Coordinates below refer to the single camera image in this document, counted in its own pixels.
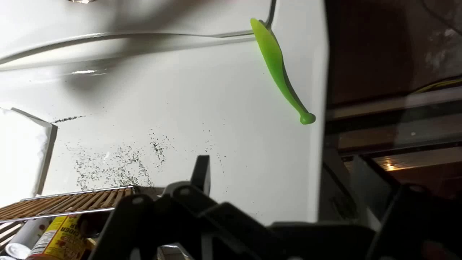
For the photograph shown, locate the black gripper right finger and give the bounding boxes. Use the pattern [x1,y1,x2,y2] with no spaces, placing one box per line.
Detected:
[367,185,462,260]

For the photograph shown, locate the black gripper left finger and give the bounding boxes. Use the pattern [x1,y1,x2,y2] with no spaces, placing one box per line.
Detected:
[90,195,158,260]

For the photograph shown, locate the brown wicker basket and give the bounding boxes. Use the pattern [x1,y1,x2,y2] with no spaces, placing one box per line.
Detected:
[0,186,165,254]

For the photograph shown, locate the white washing machine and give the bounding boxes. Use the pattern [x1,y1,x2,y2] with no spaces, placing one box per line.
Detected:
[0,0,330,224]

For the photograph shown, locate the yellow labelled can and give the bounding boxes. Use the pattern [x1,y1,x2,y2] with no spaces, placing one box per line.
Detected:
[28,215,90,260]

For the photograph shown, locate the white cylindrical bottle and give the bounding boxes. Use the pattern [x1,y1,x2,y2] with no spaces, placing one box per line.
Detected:
[6,218,52,260]

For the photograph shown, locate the green plastic strip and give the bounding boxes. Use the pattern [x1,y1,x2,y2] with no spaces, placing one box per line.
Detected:
[250,19,317,124]

